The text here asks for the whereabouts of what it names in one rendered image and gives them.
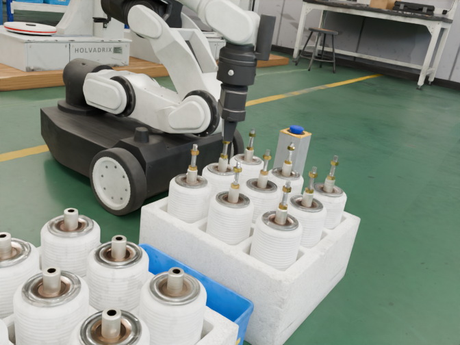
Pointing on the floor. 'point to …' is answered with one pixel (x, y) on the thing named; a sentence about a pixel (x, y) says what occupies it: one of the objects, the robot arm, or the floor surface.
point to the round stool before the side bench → (316, 46)
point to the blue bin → (162, 262)
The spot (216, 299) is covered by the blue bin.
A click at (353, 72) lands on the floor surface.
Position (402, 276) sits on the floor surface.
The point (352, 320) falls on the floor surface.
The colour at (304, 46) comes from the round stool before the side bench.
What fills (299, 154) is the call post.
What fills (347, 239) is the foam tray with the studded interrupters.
